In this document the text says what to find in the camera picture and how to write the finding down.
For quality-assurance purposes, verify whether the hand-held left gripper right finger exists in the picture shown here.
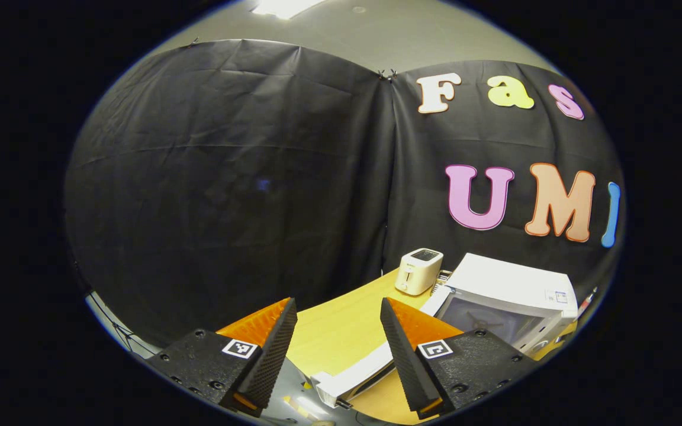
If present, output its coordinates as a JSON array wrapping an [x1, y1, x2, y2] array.
[[380, 297, 540, 419]]

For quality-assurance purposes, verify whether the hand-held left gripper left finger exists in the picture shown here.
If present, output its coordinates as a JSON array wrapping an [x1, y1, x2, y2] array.
[[147, 297, 298, 417]]

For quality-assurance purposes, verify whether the white microwave oven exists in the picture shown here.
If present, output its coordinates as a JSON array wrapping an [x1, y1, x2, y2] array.
[[311, 253, 578, 409]]

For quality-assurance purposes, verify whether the white toaster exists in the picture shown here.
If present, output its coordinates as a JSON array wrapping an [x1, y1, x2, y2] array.
[[394, 248, 444, 296]]

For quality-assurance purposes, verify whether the black backdrop cloth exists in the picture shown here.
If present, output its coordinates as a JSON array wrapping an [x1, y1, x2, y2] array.
[[64, 38, 626, 350]]

